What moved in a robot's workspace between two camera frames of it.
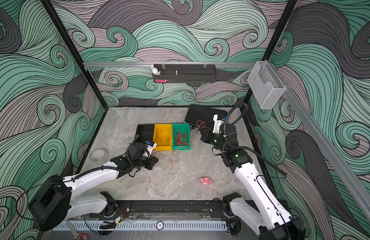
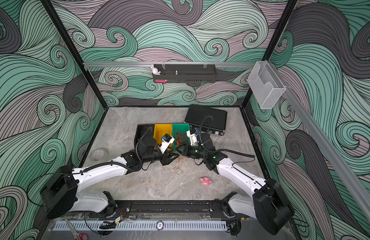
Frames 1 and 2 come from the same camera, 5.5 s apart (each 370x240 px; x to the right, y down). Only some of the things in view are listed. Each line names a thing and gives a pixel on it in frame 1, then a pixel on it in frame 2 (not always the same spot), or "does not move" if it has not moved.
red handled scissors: [76, 236] does not move
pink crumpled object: [205, 181] does not move
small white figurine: [155, 71] does not move
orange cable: [192, 141] -> [178, 167]
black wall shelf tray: [186, 73] does not move
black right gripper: [207, 137] -> [186, 152]
